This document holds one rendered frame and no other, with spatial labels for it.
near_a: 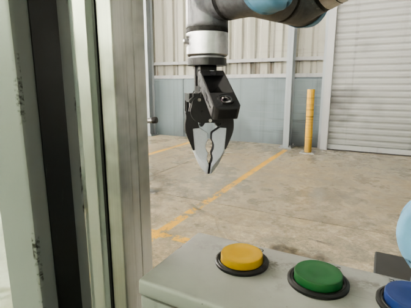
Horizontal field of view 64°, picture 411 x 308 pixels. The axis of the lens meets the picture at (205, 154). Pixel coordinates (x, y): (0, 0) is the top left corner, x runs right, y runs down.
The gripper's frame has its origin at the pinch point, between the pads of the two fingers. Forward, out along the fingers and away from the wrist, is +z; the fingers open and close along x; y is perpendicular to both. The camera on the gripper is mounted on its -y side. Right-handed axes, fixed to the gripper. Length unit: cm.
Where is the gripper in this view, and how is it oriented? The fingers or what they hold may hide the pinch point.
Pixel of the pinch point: (209, 168)
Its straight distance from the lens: 62.3
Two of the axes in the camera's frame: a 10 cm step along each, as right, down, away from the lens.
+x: -9.8, 0.4, -1.9
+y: -2.0, -2.0, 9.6
